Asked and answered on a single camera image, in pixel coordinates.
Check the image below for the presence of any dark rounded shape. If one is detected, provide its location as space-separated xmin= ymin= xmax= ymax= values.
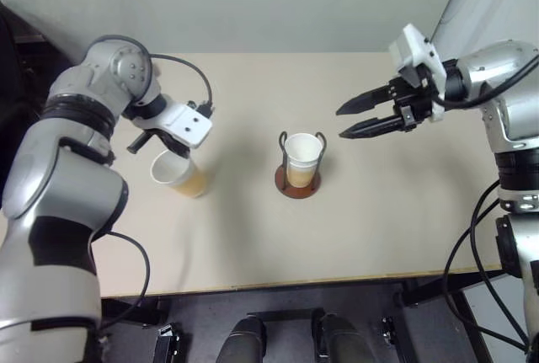
xmin=322 ymin=313 xmax=366 ymax=363
xmin=216 ymin=315 xmax=269 ymax=363

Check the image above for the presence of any black flat bar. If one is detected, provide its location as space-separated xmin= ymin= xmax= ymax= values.
xmin=246 ymin=307 xmax=326 ymax=323

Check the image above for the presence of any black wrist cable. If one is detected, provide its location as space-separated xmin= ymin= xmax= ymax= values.
xmin=431 ymin=53 xmax=539 ymax=109
xmin=149 ymin=53 xmax=215 ymax=120

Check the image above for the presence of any tan ribbed paper cup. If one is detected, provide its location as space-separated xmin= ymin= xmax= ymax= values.
xmin=150 ymin=149 xmax=208 ymax=200
xmin=284 ymin=132 xmax=322 ymax=188

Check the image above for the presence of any black right shoulder cable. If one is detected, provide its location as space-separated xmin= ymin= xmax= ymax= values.
xmin=443 ymin=180 xmax=532 ymax=355

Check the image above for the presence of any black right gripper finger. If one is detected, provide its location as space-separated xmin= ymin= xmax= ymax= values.
xmin=335 ymin=83 xmax=395 ymax=117
xmin=339 ymin=114 xmax=405 ymax=141

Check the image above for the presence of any black metal floor bracket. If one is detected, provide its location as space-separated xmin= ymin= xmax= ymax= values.
xmin=153 ymin=323 xmax=183 ymax=363
xmin=380 ymin=316 xmax=400 ymax=348

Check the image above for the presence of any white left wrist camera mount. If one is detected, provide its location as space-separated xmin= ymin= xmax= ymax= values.
xmin=156 ymin=100 xmax=213 ymax=149

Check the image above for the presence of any black shoulder cable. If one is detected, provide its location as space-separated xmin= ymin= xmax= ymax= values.
xmin=443 ymin=180 xmax=532 ymax=355
xmin=94 ymin=231 xmax=152 ymax=333

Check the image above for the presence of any black left shoulder cable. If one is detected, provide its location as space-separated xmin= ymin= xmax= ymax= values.
xmin=94 ymin=231 xmax=152 ymax=333

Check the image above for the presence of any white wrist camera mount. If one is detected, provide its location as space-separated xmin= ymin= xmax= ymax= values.
xmin=387 ymin=22 xmax=447 ymax=122
xmin=156 ymin=100 xmax=213 ymax=149

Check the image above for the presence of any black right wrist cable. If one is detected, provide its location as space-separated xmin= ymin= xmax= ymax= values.
xmin=431 ymin=53 xmax=539 ymax=109

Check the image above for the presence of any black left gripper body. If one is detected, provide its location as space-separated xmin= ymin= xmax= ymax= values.
xmin=138 ymin=125 xmax=190 ymax=157

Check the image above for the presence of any brown wire cup holder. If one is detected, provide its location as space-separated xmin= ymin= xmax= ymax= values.
xmin=274 ymin=130 xmax=328 ymax=200

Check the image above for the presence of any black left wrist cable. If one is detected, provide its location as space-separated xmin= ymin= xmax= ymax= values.
xmin=149 ymin=53 xmax=215 ymax=120

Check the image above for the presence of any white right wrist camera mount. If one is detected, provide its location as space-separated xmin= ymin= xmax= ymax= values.
xmin=387 ymin=22 xmax=447 ymax=122

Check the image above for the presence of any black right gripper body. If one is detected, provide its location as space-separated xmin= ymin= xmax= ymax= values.
xmin=389 ymin=76 xmax=435 ymax=131

